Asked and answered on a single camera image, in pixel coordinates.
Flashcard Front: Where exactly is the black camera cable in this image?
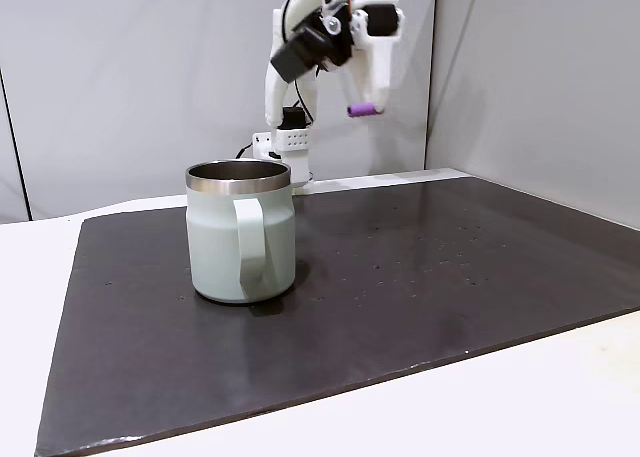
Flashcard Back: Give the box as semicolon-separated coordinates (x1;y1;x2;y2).
292;66;322;126

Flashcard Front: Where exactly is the black table mat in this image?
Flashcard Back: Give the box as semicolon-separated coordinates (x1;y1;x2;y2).
33;175;640;457

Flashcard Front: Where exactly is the pale green steel cup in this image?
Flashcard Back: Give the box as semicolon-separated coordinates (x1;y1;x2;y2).
184;159;298;306

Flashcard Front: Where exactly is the black camera box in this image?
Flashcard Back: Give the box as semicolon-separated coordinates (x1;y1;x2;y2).
269;12;352;84

